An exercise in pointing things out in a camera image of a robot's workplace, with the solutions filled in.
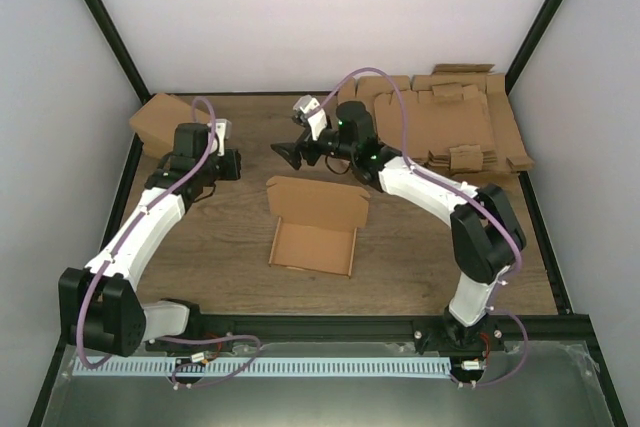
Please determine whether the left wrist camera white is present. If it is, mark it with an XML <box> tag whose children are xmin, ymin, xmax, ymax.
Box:
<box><xmin>211</xmin><ymin>119</ymin><xmax>232</xmax><ymax>156</ymax></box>

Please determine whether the cardboard box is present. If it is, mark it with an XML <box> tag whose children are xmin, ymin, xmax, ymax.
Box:
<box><xmin>266</xmin><ymin>176</ymin><xmax>370</xmax><ymax>278</ymax></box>

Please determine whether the light blue slotted cable duct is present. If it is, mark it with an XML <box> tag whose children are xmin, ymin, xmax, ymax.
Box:
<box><xmin>72</xmin><ymin>357</ymin><xmax>451</xmax><ymax>379</ymax></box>

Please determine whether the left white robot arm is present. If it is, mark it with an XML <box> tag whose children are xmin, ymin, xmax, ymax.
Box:
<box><xmin>58</xmin><ymin>119</ymin><xmax>241</xmax><ymax>357</ymax></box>

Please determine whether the stack of folded cardboard boxes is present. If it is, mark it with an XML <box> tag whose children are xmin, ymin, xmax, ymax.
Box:
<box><xmin>129</xmin><ymin>94</ymin><xmax>210</xmax><ymax>160</ymax></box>

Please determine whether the stack of flat cardboard blanks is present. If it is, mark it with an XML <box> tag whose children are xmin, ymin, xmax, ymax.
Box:
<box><xmin>337</xmin><ymin>64</ymin><xmax>534</xmax><ymax>174</ymax></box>

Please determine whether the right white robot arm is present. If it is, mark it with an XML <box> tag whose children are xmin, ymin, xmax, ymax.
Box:
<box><xmin>271</xmin><ymin>96</ymin><xmax>526</xmax><ymax>350</ymax></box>

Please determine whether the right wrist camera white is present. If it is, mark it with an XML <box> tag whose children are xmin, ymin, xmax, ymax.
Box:
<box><xmin>293</xmin><ymin>95</ymin><xmax>328</xmax><ymax>141</ymax></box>

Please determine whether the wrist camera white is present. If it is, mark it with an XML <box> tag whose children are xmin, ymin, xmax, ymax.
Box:
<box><xmin>293</xmin><ymin>95</ymin><xmax>328</xmax><ymax>141</ymax></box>
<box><xmin>211</xmin><ymin>119</ymin><xmax>232</xmax><ymax>156</ymax></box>

